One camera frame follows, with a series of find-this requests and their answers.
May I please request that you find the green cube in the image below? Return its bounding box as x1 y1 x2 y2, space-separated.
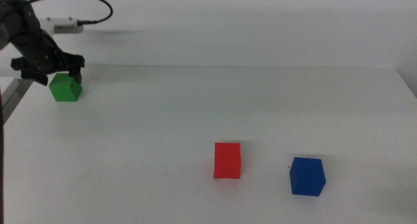
48 72 83 102

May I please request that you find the black camera cable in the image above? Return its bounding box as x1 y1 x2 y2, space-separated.
27 0 114 25

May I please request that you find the red cube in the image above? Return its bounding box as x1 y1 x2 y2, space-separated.
213 142 242 180

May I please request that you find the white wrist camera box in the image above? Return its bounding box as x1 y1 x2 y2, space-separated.
40 17 84 35

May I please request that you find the blue cube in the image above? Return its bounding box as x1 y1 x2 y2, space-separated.
289 156 327 197

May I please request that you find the grey table frame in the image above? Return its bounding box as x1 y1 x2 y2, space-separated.
0 76 34 124

